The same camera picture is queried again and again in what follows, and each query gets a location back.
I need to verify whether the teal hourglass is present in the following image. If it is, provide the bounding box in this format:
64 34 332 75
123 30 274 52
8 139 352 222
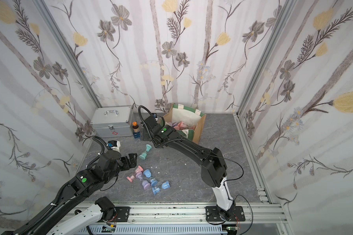
139 144 152 160

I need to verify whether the brown bottle orange cap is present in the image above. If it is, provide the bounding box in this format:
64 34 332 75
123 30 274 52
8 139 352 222
132 121 140 133

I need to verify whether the blue hourglass front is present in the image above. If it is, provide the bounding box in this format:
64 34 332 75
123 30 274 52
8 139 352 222
152 181 170 195

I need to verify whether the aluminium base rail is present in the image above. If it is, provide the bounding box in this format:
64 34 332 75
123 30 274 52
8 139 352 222
76 201 289 235

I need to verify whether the aluminium corner frame post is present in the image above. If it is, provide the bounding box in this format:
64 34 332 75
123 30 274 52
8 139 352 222
32 0 102 108

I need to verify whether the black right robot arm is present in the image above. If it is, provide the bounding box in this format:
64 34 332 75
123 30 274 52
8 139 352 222
138 105 245 224

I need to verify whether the green burlap canvas bag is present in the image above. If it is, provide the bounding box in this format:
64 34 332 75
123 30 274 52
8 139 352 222
164 104 206 144

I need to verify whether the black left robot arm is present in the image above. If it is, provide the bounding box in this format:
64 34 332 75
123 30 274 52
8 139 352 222
3 136 137 235

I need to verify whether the silver metal case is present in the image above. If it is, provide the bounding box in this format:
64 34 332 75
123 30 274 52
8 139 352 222
91 106 133 138

